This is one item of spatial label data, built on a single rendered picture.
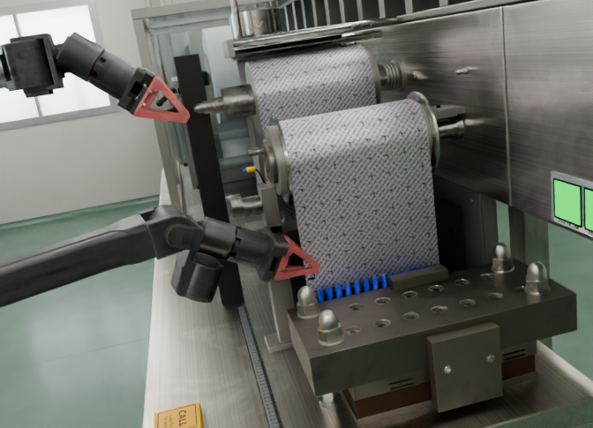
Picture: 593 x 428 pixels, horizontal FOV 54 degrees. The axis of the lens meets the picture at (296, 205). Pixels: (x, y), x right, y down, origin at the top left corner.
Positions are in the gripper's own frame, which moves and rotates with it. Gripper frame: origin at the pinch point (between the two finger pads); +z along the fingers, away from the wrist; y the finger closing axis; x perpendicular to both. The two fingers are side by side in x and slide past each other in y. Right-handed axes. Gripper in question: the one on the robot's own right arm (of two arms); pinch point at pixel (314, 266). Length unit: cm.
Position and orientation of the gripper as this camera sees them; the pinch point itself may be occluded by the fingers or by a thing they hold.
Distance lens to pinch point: 96.4
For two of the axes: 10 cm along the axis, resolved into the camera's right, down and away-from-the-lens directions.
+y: 2.1, 2.4, -9.5
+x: 3.4, -9.3, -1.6
